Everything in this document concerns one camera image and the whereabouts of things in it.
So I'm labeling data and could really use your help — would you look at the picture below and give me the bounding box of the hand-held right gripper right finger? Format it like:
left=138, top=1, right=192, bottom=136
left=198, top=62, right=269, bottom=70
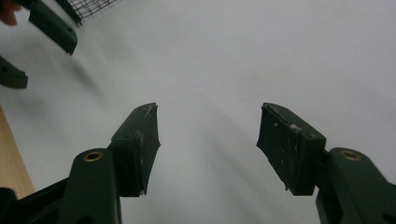
left=256, top=102, right=396, bottom=224

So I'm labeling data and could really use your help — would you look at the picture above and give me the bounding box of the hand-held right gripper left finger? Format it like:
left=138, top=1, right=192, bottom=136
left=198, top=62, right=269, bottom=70
left=56, top=102, right=162, bottom=224

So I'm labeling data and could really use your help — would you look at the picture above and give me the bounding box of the light wooden board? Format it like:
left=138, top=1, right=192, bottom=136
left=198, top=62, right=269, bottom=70
left=0, top=105, right=36, bottom=200

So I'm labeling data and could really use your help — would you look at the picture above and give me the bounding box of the black wire mesh basket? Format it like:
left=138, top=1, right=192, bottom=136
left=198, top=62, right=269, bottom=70
left=55, top=0, right=119, bottom=25

